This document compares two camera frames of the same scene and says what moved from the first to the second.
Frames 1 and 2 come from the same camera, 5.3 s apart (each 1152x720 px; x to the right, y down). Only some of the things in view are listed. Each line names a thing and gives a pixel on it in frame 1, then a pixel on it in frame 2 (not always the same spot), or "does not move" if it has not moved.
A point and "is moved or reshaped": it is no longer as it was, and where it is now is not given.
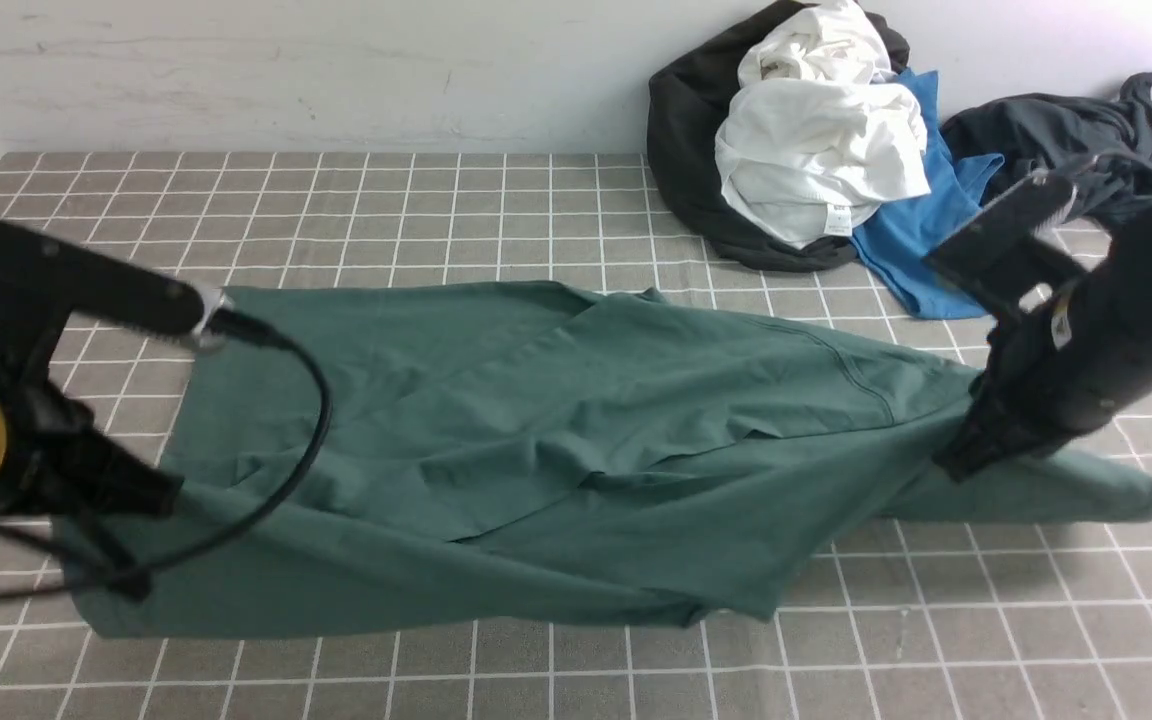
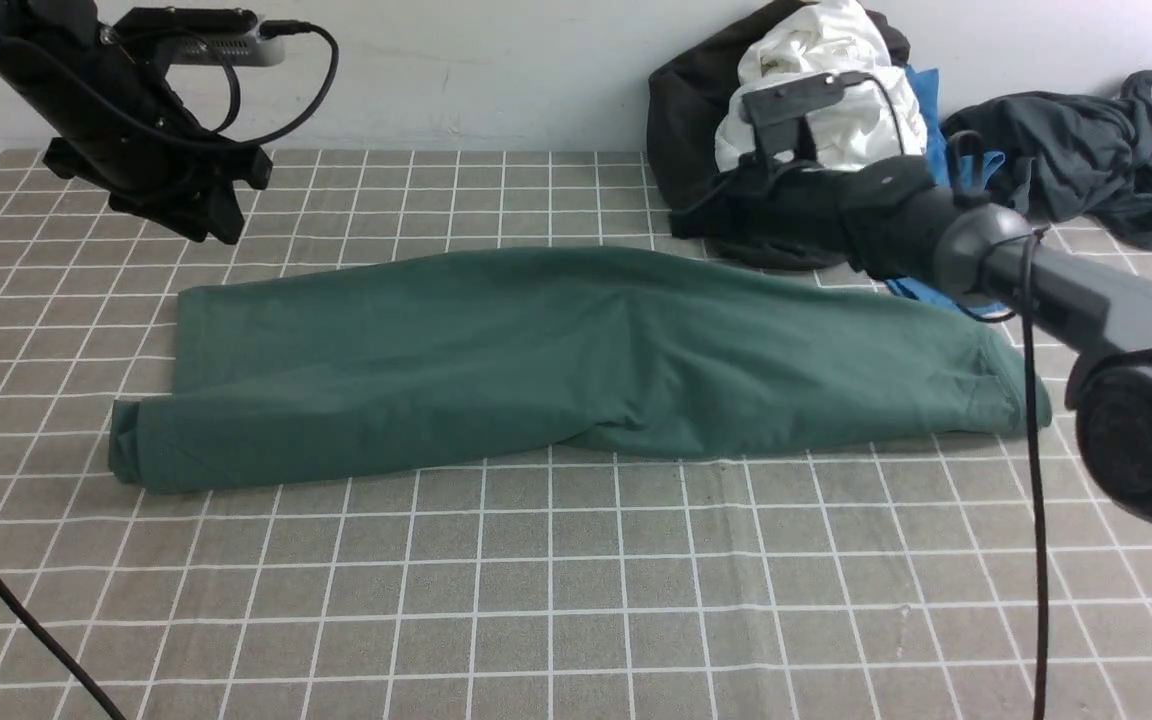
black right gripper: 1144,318 → 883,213
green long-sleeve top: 356,446 is moved or reshaped
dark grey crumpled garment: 1108,150 does not move
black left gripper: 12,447 → 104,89
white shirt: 819,130 does not move
